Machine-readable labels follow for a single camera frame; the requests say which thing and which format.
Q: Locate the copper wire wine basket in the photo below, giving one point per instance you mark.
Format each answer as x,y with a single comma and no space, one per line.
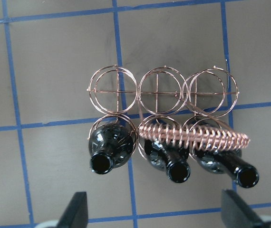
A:
160,107

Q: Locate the dark bottle under basket handle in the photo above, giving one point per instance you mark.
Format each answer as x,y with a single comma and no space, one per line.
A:
230,162

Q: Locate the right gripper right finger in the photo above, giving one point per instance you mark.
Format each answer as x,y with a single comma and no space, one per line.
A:
236,213

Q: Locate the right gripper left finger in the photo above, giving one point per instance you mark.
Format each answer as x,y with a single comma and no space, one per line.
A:
76,213

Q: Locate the dark bottle in basket corner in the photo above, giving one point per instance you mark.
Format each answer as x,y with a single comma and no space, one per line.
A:
110,146

